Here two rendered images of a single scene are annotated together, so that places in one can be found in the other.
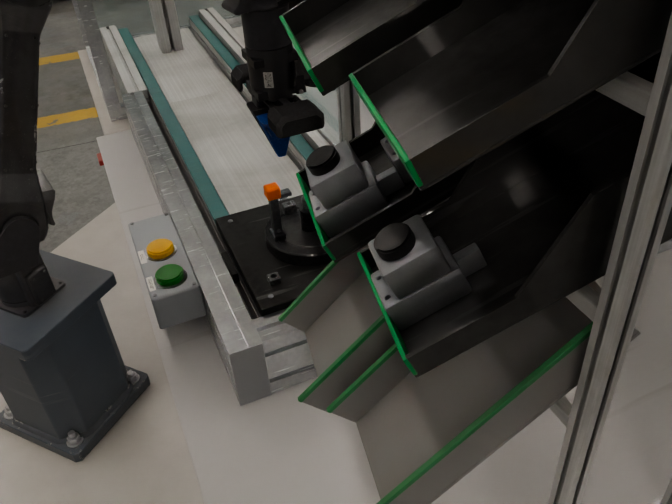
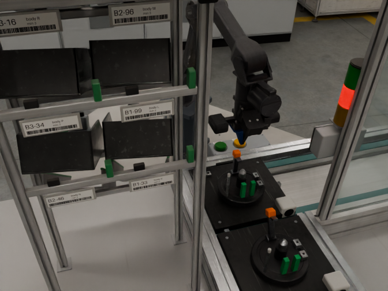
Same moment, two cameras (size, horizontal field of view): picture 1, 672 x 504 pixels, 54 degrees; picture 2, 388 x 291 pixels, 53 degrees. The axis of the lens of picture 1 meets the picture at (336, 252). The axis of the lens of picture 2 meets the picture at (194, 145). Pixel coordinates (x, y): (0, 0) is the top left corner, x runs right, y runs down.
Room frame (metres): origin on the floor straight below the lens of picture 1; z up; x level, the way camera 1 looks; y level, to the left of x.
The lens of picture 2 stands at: (0.71, -0.80, 1.80)
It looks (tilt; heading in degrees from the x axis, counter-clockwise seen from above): 39 degrees down; 93
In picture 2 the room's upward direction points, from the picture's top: 1 degrees clockwise
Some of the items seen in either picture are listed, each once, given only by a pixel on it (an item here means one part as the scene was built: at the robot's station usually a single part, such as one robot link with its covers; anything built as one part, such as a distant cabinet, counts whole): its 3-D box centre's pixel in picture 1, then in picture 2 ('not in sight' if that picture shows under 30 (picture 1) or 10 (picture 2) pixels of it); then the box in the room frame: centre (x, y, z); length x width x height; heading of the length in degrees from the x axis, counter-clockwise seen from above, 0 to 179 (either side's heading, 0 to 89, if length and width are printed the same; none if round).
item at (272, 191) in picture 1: (279, 207); (237, 163); (0.78, 0.08, 1.04); 0.04 x 0.02 x 0.08; 111
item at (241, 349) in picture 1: (180, 204); (295, 156); (1.00, 0.27, 0.91); 0.89 x 0.06 x 0.11; 21
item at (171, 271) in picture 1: (170, 277); (220, 146); (0.74, 0.24, 0.96); 0.04 x 0.04 x 0.02
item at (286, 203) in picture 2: not in sight; (285, 206); (0.93, -0.02, 0.97); 0.05 x 0.05 x 0.04; 21
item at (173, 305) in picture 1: (165, 266); (238, 150); (0.80, 0.27, 0.93); 0.21 x 0.07 x 0.06; 21
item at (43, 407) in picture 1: (54, 352); (184, 123); (0.60, 0.37, 0.96); 0.15 x 0.15 x 0.20; 62
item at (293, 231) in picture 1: (311, 231); (240, 187); (0.80, 0.03, 0.98); 0.14 x 0.14 x 0.02
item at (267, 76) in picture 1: (272, 74); (245, 109); (0.79, 0.06, 1.23); 0.19 x 0.06 x 0.08; 22
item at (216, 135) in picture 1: (268, 176); (328, 190); (1.09, 0.12, 0.91); 0.84 x 0.28 x 0.10; 21
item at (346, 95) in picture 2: not in sight; (352, 94); (1.02, -0.01, 1.33); 0.05 x 0.05 x 0.05
